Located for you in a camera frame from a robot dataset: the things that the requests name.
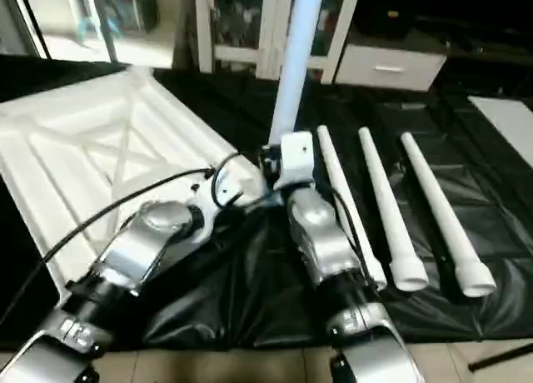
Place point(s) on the white plastic table leg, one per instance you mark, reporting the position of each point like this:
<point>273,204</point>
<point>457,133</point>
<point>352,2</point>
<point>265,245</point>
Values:
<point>441,216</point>
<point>387,204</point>
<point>296,58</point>
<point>346,191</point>

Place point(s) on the white plastic table top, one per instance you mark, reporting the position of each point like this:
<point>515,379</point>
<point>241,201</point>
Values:
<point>83,158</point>

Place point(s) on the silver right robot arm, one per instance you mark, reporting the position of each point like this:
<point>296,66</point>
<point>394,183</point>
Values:
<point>333,258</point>

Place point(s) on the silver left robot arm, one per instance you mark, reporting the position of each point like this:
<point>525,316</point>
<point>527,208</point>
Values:
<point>125,266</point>

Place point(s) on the white glass-door cabinet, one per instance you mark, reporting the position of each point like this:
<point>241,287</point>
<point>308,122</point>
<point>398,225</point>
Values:
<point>250,33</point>

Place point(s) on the black work mat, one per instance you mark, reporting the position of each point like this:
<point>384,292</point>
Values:
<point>250,300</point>

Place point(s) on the white drawer unit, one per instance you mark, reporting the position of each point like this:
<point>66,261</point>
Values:
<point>391,67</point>

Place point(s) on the black metal bench leg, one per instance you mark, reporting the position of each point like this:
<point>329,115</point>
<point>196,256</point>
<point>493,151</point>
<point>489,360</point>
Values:
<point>500,356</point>

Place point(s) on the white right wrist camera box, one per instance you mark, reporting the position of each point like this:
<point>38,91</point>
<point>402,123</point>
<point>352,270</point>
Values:
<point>296,162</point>

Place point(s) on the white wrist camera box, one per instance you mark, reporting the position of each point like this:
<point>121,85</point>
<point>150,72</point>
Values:
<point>296,162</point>
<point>208,196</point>

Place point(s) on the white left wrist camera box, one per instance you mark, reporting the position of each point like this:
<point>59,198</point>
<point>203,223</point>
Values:
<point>208,196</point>

